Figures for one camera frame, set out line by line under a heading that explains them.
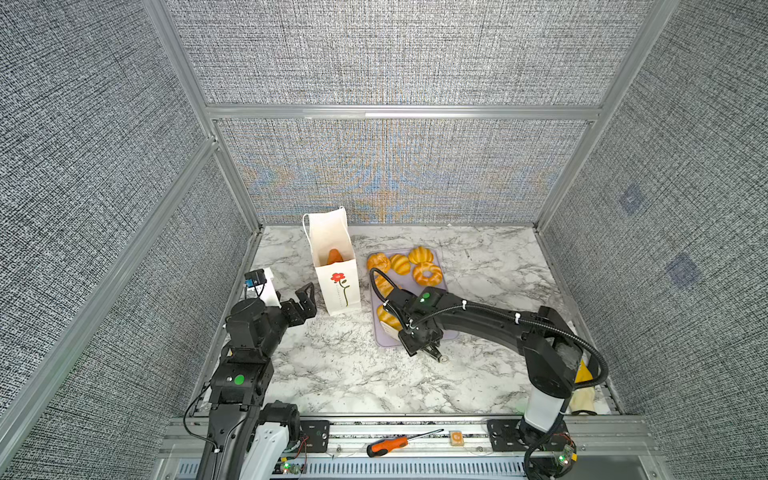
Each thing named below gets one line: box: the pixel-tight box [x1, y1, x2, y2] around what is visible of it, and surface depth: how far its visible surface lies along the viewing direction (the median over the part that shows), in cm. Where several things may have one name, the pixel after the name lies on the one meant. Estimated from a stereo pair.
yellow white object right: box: [569, 353, 598, 416], surface depth 78 cm
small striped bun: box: [390, 254, 411, 276], surface depth 105 cm
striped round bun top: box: [408, 246, 434, 264], surface depth 108 cm
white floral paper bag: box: [303, 206, 361, 316], surface depth 90 cm
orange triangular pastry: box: [328, 248, 344, 265], surface depth 102 cm
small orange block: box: [449, 430, 464, 447], surface depth 75 cm
